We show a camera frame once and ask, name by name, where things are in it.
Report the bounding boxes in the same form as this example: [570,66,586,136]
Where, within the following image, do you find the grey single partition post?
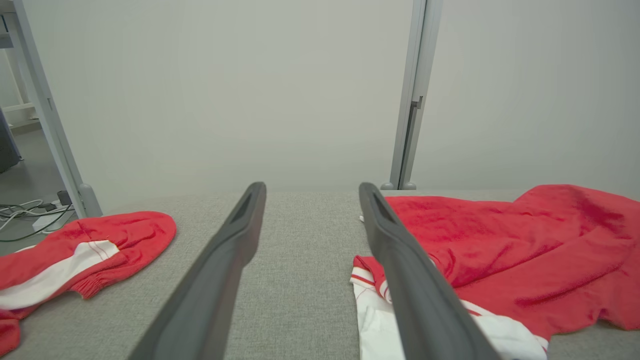
[12,0,103,219]

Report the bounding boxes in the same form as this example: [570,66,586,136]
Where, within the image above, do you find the white power strip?
[32,212,64,232]

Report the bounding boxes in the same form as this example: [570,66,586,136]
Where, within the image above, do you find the white shelf frame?
[0,0,38,131]

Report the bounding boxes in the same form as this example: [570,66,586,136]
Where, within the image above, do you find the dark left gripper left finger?
[127,181,267,360]

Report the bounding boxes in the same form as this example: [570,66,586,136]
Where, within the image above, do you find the grey fabric sofa seat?
[0,190,640,360]

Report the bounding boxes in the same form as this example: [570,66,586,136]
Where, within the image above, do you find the dark grey floor object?
[0,109,24,175]

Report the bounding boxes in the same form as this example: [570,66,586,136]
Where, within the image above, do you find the white floor cable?
[0,199,46,232]

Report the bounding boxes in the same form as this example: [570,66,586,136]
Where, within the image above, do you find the cables and power strip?
[0,202,76,244]

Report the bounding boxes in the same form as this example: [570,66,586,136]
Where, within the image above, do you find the grey double partition post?
[389,0,444,191]

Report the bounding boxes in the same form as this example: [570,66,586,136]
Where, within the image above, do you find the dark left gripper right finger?
[358,182,503,360]

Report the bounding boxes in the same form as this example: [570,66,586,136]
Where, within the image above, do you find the red jersey with number print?
[350,184,640,360]

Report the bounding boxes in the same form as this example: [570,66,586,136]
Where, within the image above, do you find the red shorts with white stripe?
[0,211,177,357]

